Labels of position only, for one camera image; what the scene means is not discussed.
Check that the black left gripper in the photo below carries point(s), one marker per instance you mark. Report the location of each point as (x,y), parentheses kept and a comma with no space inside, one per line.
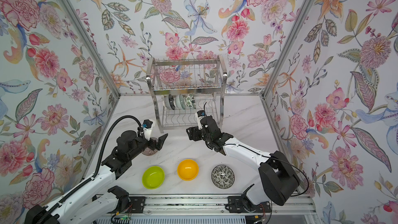
(161,141)

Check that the stainless steel dish rack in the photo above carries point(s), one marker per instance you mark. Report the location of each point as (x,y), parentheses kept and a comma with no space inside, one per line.
(205,78)

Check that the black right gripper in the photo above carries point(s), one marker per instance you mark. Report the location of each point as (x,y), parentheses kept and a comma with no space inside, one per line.
(194,131)

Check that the black white floral bowl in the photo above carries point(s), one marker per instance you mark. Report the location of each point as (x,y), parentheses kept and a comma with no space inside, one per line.
(222,176)

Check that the green leaf pattern bowl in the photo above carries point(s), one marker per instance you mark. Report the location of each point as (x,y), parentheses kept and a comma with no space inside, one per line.
(190,101)

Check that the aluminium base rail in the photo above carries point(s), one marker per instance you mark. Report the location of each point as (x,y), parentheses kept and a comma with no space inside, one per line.
(216,204)

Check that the pale green bowl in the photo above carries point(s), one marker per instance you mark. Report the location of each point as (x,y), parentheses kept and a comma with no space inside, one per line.
(179,102)

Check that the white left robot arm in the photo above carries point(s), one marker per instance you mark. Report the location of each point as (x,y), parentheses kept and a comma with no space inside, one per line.
(96,195)

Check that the lime green bowl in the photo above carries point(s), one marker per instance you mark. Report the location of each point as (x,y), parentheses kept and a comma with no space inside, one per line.
(153,177)

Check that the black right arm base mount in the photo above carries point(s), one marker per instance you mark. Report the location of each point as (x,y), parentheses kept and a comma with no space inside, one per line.
(241,204)

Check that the yellow bowl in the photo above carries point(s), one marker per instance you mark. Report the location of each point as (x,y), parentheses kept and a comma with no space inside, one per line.
(188,170)

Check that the dark patterned bowl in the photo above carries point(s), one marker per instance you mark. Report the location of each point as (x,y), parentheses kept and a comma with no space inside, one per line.
(169,102)

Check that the pink striped bowl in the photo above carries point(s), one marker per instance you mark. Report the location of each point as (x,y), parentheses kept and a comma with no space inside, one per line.
(149,152)

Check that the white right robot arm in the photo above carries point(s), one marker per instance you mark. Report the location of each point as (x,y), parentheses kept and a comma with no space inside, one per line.
(277,179)

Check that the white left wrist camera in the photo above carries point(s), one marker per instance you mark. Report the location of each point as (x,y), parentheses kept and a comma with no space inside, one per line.
(148,126)

